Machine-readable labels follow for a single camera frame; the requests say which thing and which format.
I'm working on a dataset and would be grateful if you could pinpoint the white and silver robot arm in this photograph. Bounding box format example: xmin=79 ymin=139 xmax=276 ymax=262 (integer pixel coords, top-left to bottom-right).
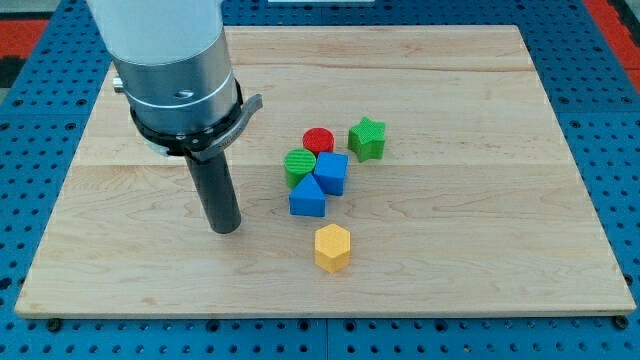
xmin=87 ymin=0 xmax=262 ymax=161

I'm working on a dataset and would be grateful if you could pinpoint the blue cube block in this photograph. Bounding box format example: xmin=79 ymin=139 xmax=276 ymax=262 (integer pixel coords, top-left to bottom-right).
xmin=314 ymin=152 xmax=349 ymax=196

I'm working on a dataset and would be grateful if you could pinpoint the green star block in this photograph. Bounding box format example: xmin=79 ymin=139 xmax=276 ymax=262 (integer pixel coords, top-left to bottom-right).
xmin=348 ymin=117 xmax=386 ymax=162

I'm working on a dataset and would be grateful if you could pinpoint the blue triangular prism block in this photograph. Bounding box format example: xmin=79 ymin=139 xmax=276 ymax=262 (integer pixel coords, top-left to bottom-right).
xmin=289 ymin=174 xmax=326 ymax=217

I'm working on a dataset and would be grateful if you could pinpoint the green cylinder block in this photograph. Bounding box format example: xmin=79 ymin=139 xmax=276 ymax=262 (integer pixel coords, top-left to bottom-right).
xmin=283 ymin=148 xmax=316 ymax=189

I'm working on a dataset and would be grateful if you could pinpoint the red cylinder block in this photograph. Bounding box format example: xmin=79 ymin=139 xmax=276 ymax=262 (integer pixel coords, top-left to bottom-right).
xmin=302 ymin=127 xmax=335 ymax=156

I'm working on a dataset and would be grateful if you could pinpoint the yellow hexagonal prism block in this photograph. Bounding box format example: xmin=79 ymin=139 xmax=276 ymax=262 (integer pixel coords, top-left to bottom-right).
xmin=314 ymin=224 xmax=351 ymax=273

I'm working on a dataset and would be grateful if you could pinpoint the light wooden board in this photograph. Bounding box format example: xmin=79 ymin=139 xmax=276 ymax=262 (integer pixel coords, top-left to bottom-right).
xmin=15 ymin=25 xmax=636 ymax=319

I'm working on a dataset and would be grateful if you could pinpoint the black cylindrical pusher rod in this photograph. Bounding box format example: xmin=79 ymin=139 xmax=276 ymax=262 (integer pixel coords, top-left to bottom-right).
xmin=185 ymin=152 xmax=241 ymax=234

